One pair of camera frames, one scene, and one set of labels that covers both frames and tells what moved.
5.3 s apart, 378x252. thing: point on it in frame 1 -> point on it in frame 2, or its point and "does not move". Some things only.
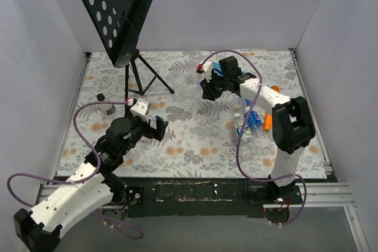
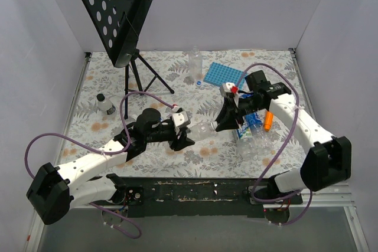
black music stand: (115, 2) does not move
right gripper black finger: (203, 83) -> (229, 107)
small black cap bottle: (109, 108) does not move
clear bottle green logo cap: (185, 81) -> (201, 131)
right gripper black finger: (211, 90) -> (228, 120)
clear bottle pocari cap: (195, 58) does not move
